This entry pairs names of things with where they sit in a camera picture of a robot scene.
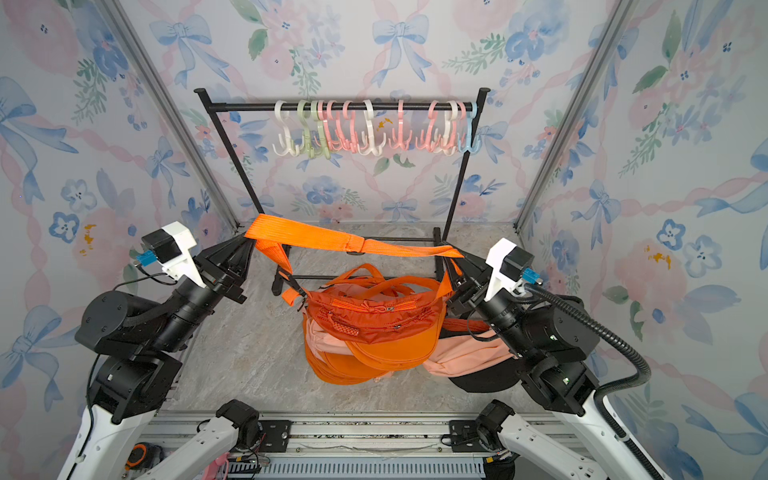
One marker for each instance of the black crossbody bag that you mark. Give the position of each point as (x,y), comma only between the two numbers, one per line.
(497,378)

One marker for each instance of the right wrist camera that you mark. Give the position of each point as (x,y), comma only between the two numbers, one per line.
(511,270)

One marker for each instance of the orange black tape measure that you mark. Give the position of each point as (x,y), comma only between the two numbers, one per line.
(142,456)

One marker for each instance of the pink crossbody bag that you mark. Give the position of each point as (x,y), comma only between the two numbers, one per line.
(463,354)

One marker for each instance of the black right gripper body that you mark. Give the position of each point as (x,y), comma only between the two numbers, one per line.
(466,299)

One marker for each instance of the pink alarm clock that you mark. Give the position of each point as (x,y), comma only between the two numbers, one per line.
(218,469)

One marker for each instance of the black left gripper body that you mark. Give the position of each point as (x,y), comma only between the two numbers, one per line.
(222,283)

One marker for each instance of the white plastic hook middle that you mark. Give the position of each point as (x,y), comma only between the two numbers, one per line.
(370,146)

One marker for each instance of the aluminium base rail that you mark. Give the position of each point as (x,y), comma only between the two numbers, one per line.
(394,445)

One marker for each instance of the black metal garment rack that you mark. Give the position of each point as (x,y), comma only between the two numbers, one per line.
(214,109)

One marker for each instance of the light blue plastic hook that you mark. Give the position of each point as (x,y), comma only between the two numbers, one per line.
(467,143)

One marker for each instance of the white plastic hook left end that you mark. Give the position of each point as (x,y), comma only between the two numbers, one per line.
(286,145)

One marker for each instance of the orange sling bag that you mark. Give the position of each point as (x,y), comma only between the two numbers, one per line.
(351,374)
(333,362)
(390,354)
(356,279)

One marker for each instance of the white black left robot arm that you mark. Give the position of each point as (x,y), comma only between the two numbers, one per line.
(135,340)

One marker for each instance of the green plastic hook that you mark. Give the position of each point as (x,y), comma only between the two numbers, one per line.
(313,140)

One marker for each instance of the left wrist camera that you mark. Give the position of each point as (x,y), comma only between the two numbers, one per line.
(170,247)

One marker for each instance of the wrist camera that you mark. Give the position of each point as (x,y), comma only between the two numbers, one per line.
(170,247)
(511,270)

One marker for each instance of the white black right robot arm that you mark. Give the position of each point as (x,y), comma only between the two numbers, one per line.
(567,362)

